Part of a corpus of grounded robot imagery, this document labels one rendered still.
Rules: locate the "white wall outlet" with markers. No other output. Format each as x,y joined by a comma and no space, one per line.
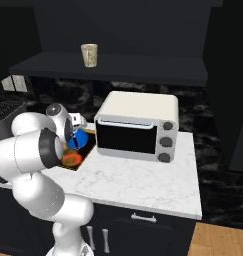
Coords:
20,83
7,83

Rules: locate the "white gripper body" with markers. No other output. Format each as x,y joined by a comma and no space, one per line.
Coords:
83,122

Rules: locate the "orange round object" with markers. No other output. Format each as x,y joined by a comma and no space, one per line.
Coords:
71,157

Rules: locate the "beige mug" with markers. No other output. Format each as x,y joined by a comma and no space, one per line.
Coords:
89,55

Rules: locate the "dark drawer front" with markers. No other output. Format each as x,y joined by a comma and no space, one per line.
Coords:
169,221

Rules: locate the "wooden tray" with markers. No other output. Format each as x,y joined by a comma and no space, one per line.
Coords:
88,143

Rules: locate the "dark open wall cabinet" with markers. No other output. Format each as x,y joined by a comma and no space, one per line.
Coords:
126,68

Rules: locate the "black toaster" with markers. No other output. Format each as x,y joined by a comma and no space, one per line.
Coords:
6,116

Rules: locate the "dark wall cabinet door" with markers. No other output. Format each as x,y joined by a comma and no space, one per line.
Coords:
13,40
231,83

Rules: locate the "black toaster oven door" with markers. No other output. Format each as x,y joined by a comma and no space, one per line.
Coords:
126,137

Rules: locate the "grey toaster oven knob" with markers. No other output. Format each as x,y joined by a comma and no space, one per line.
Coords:
166,142
168,126
164,157

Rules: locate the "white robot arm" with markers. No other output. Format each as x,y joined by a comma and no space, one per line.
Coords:
33,153

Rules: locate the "white toaster oven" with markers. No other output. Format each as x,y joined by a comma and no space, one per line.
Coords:
139,110

